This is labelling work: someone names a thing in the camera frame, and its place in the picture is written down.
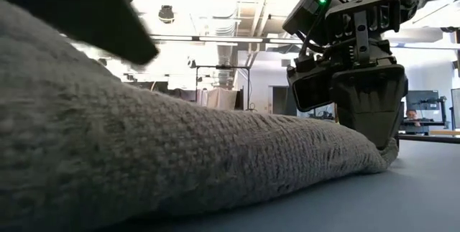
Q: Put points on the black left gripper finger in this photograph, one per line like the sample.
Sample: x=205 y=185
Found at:
x=90 y=9

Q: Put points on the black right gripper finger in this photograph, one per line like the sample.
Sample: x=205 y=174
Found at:
x=311 y=90
x=370 y=99

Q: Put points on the beige woven towel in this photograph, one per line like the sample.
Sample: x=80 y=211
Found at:
x=143 y=146

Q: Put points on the dark door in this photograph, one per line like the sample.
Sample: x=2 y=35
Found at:
x=282 y=101

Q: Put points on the person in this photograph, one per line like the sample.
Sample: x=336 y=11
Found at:
x=412 y=115

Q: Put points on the black computer monitor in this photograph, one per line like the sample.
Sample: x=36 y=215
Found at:
x=422 y=97

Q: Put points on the beige hanging cloth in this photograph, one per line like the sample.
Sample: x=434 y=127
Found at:
x=221 y=99

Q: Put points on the long linear ceiling light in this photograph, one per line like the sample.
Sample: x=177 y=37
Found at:
x=230 y=39

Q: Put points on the grey wall vent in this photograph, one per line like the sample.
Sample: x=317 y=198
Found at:
x=285 y=62

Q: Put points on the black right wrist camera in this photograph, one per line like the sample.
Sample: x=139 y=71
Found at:
x=305 y=9

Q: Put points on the black aluminium table frame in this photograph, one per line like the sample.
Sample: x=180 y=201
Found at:
x=431 y=139

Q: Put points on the black ceiling dome camera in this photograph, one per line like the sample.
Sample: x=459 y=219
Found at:
x=166 y=13

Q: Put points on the black tubular frame stand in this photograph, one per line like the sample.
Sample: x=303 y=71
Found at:
x=223 y=67

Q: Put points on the silver spiral air duct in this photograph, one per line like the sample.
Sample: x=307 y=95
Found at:
x=224 y=9

